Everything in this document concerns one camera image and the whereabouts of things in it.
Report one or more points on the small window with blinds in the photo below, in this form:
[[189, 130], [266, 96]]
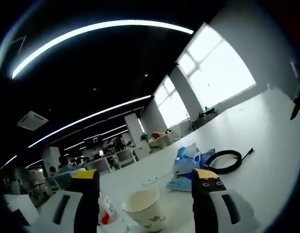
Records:
[[171, 104]]

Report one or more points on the large window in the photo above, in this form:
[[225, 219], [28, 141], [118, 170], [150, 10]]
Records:
[[215, 70]]

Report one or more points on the hanging dark screen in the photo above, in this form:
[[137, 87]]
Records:
[[92, 140]]

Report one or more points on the clear water bottle red label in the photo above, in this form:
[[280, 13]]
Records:
[[108, 211]]

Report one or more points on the white table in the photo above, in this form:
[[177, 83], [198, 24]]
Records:
[[249, 145]]

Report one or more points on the green potted plant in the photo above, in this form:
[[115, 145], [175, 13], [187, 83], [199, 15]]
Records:
[[144, 137]]

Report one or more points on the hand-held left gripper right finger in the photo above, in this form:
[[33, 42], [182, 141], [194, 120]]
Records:
[[213, 213]]

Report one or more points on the long ceiling light strip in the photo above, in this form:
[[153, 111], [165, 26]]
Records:
[[91, 117], [91, 32]]

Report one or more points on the white office chair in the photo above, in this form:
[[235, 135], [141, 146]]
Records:
[[63, 180], [126, 157]]

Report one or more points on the small blue tissue packet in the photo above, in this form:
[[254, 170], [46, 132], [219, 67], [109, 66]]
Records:
[[186, 160]]

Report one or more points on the dark items by window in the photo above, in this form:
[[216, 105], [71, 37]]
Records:
[[206, 112]]

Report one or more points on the ceiling air vent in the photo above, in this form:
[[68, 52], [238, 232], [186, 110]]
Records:
[[33, 120]]

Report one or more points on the white power strip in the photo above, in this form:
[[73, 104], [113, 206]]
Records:
[[155, 180]]

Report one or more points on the low white cabinet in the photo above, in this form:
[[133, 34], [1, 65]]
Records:
[[162, 142]]

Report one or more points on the orange item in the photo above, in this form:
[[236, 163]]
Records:
[[157, 134]]

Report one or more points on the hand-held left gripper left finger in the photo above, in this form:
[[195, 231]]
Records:
[[62, 213]]

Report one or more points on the white paper cup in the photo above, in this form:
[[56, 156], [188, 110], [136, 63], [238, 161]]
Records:
[[145, 213]]

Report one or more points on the blue wipes packet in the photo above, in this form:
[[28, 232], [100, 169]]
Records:
[[179, 185]]

